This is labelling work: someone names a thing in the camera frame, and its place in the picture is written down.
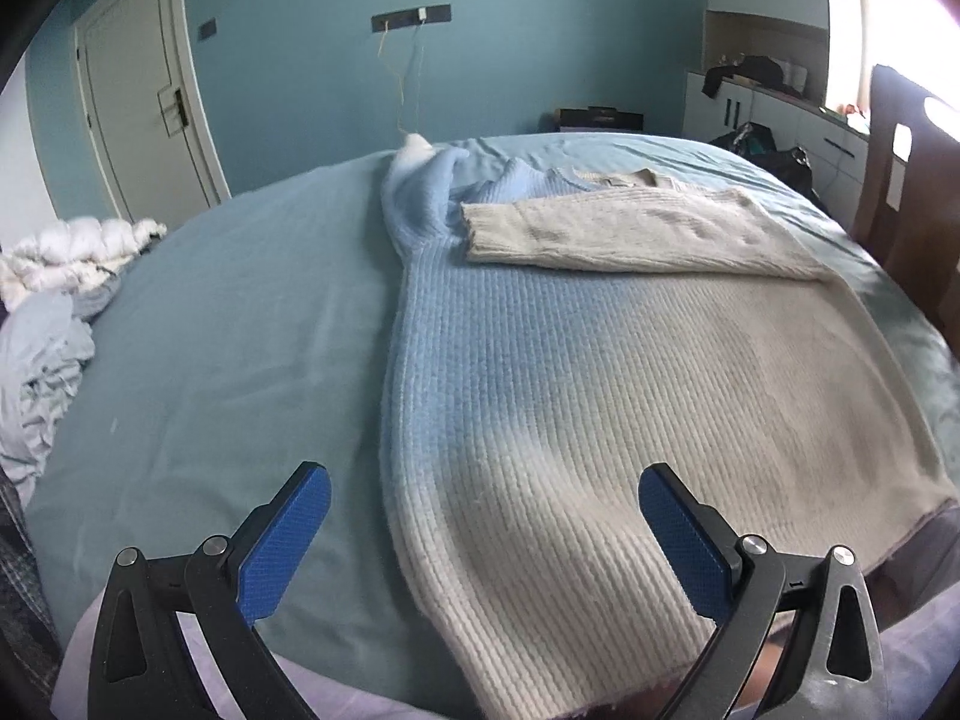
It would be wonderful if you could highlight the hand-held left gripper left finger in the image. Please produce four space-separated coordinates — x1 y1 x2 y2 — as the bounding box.
88 462 333 720

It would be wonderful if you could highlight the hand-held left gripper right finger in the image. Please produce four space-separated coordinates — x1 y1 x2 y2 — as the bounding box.
637 463 893 720

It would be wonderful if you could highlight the blue and cream knit sweater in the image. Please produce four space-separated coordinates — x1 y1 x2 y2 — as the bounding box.
380 133 960 720

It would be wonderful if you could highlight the lavender fleece cloth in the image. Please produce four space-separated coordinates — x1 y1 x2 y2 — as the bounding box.
52 585 960 720

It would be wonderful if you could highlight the bed with teal sheet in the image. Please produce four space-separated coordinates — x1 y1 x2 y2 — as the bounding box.
22 133 960 720

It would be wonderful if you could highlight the grey plaid cloth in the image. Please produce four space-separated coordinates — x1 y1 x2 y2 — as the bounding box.
0 472 62 691

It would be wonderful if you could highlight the crumpled light blue quilt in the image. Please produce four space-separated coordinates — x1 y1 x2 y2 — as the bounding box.
0 289 113 496

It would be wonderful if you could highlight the white fluffy blanket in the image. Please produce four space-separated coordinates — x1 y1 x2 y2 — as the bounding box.
0 216 167 301

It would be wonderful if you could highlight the dark wooden headboard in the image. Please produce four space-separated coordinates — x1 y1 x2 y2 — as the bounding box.
851 64 960 361

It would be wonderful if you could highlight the black bag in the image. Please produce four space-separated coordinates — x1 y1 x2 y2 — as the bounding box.
709 122 817 194

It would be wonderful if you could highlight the dark flat box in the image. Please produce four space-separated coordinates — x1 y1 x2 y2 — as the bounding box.
541 106 644 132

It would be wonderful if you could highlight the white drawer cabinet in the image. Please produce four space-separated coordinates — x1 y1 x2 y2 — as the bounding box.
684 67 875 192

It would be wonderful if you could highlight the cream panelled door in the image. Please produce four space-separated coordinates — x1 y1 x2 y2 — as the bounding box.
73 0 231 224

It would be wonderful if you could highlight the black clothing on counter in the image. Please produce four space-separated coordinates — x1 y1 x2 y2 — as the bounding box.
701 56 786 98

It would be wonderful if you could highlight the bright window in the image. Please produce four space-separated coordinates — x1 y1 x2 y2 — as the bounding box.
825 0 960 115

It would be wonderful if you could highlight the dark door handle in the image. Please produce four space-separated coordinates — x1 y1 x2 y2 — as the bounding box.
157 88 188 137

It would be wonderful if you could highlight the white charging cable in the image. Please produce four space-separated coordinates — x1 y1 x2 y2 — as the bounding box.
396 9 430 139

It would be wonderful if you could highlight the yellowish charging cable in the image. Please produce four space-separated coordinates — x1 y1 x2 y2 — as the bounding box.
378 21 415 130

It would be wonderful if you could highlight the black wall outlet panel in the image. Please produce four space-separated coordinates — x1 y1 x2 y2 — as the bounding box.
371 4 453 34

